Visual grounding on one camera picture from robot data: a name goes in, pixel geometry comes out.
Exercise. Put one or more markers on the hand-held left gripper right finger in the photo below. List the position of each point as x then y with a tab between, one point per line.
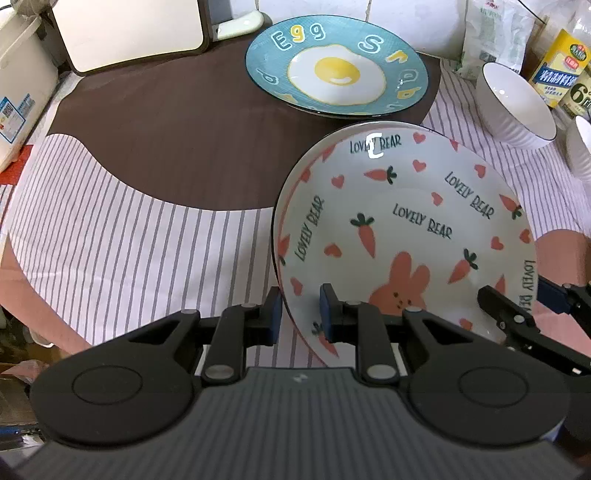
328	314

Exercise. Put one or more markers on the white carrot rabbit plate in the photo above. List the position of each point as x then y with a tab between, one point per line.
415	194

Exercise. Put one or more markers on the blue fried egg plate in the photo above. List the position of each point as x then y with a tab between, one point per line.
337	69

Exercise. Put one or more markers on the clear vinegar bottle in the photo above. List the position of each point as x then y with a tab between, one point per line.
581	101

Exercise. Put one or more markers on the striped brown pink tablecloth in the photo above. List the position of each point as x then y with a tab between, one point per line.
138	184

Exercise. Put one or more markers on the white ribbed bowl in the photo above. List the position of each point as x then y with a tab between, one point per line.
517	99
581	147

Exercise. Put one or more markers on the white rice cooker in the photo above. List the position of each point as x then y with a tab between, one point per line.
23	92

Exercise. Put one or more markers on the clear plastic bag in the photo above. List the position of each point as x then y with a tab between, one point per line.
496	32

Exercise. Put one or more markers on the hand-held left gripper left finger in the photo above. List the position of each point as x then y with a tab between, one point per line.
275	316

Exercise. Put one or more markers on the cooking wine bottle yellow label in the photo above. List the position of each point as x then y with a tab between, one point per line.
556	69

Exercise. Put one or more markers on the white cutting board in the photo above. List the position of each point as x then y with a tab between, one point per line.
129	32

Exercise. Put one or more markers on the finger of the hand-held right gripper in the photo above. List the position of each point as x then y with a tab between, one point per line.
505	314
551	295

